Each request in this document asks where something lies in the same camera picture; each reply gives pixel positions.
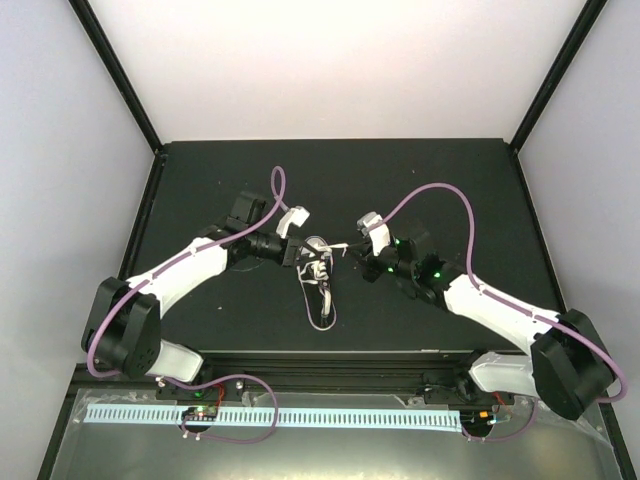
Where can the black aluminium mounting rail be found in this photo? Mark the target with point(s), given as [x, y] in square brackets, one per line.
[436, 377]

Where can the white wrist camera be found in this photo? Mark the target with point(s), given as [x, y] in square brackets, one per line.
[373, 227]
[294, 216]

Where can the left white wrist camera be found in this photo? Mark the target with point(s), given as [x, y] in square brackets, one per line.
[294, 216]

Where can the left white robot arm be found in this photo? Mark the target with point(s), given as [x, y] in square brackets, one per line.
[123, 332]

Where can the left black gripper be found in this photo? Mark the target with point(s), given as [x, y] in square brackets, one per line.
[289, 256]

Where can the black sneaker white sole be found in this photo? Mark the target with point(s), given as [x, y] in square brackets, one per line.
[320, 306]

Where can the left black frame post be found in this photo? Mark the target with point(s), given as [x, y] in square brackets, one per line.
[109, 58]

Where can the right black frame post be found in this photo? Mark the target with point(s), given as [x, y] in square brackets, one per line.
[572, 44]

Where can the white shoelace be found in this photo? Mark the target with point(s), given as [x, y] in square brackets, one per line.
[315, 261]

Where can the small circuit board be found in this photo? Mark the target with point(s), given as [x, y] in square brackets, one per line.
[200, 413]
[484, 417]

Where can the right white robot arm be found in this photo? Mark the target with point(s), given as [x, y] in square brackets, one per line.
[561, 361]

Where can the black frame post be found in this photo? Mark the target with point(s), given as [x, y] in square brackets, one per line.
[572, 44]
[109, 58]

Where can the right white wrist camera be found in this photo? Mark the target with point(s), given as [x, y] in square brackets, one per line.
[373, 227]

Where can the white slotted cable duct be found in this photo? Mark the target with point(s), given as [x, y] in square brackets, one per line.
[346, 418]

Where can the left small circuit board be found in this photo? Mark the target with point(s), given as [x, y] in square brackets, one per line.
[200, 413]

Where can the right small circuit board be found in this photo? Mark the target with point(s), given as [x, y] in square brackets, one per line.
[484, 417]

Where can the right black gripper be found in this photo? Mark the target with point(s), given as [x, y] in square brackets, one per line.
[362, 253]

